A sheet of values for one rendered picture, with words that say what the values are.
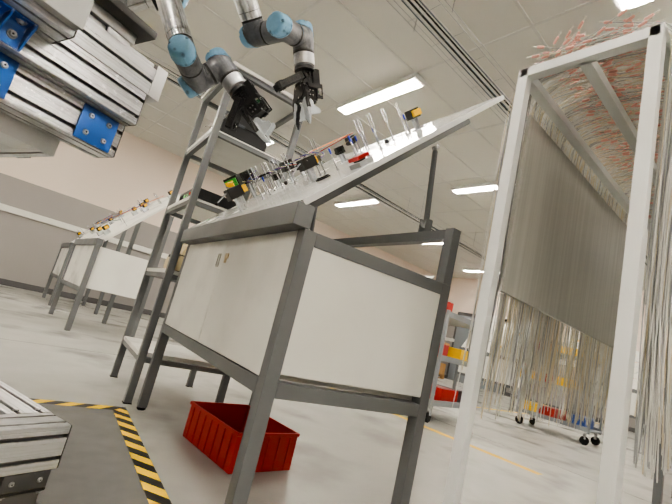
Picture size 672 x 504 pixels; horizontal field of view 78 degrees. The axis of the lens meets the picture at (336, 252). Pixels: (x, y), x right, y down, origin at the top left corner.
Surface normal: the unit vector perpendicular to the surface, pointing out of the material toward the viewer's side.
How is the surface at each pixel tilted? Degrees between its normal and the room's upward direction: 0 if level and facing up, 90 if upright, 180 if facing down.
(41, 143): 90
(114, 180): 90
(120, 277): 90
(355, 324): 90
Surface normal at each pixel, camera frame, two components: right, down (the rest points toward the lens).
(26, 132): 0.85, 0.11
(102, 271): 0.65, 0.01
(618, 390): -0.73, -0.30
